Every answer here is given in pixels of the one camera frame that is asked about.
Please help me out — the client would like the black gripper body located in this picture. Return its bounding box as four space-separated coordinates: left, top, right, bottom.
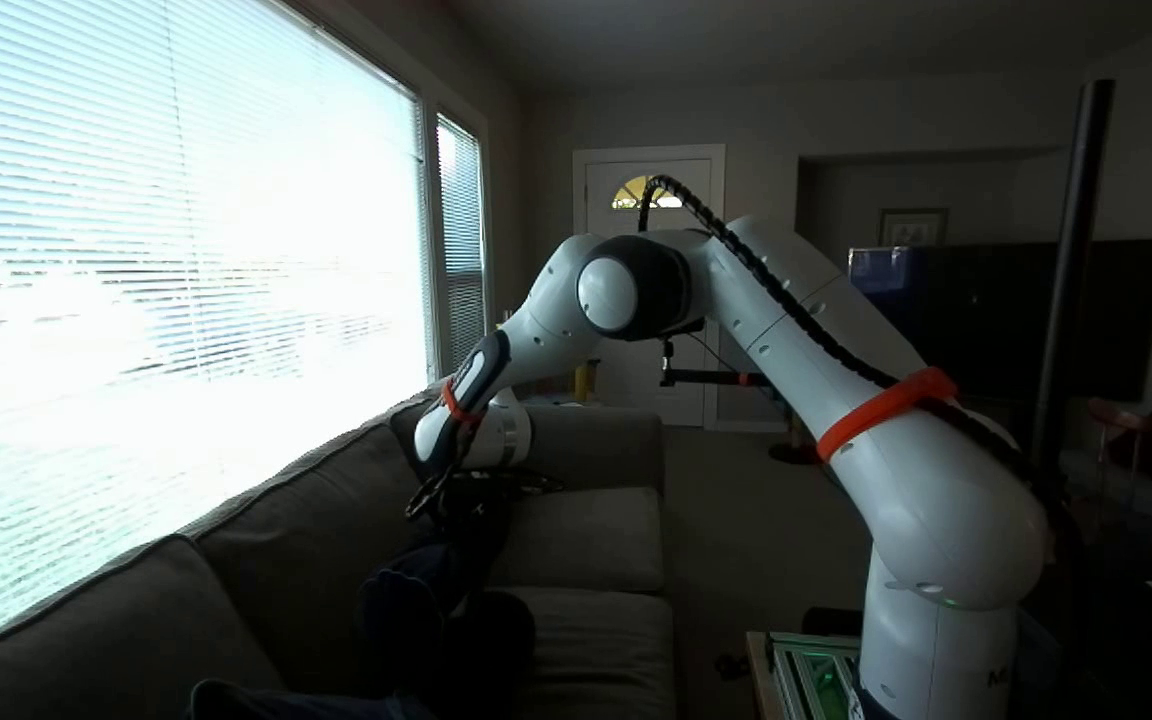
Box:
435 455 514 521

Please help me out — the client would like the grey fabric sofa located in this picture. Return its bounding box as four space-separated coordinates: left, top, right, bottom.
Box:
0 369 680 720

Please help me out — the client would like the narrow window blind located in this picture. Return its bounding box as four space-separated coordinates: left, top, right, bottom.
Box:
433 112 492 379

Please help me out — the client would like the black tripod bar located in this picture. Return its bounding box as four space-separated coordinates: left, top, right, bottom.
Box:
660 337 775 395

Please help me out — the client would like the large window blind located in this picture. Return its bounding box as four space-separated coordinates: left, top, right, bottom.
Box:
0 0 433 674

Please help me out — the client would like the black television screen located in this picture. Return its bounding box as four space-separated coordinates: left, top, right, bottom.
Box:
838 238 1152 422

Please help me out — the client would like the black vertical stand pole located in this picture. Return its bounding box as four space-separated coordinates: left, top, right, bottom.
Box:
1027 77 1115 448

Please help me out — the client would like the dark reddish furniture piece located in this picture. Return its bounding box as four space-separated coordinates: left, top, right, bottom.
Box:
1066 369 1152 538

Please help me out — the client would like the orange forearm strap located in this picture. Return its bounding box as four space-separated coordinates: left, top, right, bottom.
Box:
435 379 479 434

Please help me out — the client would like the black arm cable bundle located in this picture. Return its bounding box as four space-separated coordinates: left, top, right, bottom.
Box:
635 172 1041 478

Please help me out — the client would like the orange upper arm strap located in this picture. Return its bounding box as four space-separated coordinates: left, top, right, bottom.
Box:
810 366 963 467

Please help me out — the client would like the small framed wall picture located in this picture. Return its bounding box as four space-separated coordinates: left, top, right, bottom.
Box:
875 205 946 249

